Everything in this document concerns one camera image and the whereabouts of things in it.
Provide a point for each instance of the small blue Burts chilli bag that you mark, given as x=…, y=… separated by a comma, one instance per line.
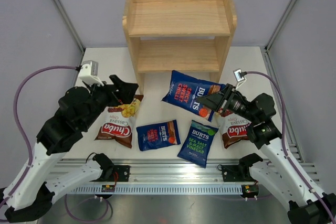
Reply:
x=158, y=135

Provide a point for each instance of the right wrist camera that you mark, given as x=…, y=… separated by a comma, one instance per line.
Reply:
x=240, y=78

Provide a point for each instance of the white slotted cable duct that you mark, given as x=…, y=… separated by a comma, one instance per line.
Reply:
x=170, y=189

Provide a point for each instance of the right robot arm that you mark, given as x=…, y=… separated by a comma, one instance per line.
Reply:
x=284, y=177

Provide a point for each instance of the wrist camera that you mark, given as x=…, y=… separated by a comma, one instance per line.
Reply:
x=240, y=78
x=88, y=73

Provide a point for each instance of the chuba cassava chips bag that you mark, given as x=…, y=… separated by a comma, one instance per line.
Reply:
x=232, y=128
x=119, y=122

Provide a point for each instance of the Burts sea salt vinegar bag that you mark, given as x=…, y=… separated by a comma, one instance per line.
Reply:
x=196, y=147

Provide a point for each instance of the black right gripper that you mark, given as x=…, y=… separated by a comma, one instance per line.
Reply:
x=214, y=101

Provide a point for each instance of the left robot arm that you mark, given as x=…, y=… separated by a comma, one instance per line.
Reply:
x=31, y=195

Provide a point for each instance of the wooden two-tier shelf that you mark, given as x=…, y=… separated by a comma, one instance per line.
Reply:
x=182, y=35

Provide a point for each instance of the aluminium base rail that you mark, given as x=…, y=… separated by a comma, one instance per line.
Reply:
x=165, y=171

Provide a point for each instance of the large blue Burts chilli bag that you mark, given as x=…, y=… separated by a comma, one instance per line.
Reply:
x=184, y=91

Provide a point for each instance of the left Chuba cassava chips bag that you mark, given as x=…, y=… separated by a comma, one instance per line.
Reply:
x=119, y=122

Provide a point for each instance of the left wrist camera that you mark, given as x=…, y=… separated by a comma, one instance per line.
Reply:
x=88, y=73

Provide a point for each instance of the right Chuba cassava chips bag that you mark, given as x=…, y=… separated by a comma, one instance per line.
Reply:
x=232, y=128

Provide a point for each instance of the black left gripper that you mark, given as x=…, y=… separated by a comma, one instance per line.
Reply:
x=125, y=93

